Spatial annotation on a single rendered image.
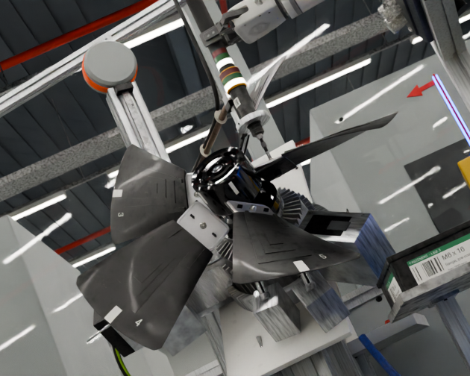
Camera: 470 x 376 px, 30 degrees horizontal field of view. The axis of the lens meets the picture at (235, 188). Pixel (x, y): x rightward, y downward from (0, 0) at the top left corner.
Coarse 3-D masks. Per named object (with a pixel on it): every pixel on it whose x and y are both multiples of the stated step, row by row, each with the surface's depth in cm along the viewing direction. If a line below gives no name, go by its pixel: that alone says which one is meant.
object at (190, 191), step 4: (192, 172) 181; (188, 176) 182; (188, 180) 182; (188, 184) 182; (188, 188) 183; (192, 188) 182; (188, 192) 183; (192, 192) 182; (188, 196) 183; (192, 196) 182; (188, 200) 183; (192, 200) 182; (200, 200) 181; (204, 204) 180; (208, 208) 179
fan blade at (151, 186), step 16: (128, 160) 196; (144, 160) 192; (160, 160) 188; (128, 176) 195; (144, 176) 191; (160, 176) 187; (176, 176) 184; (128, 192) 194; (144, 192) 190; (160, 192) 187; (176, 192) 184; (112, 208) 197; (128, 208) 193; (144, 208) 190; (160, 208) 187; (176, 208) 184; (112, 224) 196; (128, 224) 193; (144, 224) 190; (160, 224) 188; (112, 240) 195
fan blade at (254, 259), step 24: (240, 216) 160; (264, 216) 163; (240, 240) 152; (264, 240) 152; (288, 240) 154; (312, 240) 155; (240, 264) 146; (264, 264) 146; (288, 264) 146; (312, 264) 146; (336, 264) 146
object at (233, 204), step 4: (228, 204) 166; (232, 204) 166; (236, 204) 167; (244, 204) 168; (248, 204) 169; (256, 204) 170; (260, 204) 170; (232, 208) 164; (236, 208) 165; (240, 208) 165; (244, 208) 166; (248, 208) 167; (256, 208) 168; (260, 208) 169; (252, 212) 165; (256, 212) 166; (260, 212) 167; (264, 212) 167; (268, 212) 168; (272, 212) 168
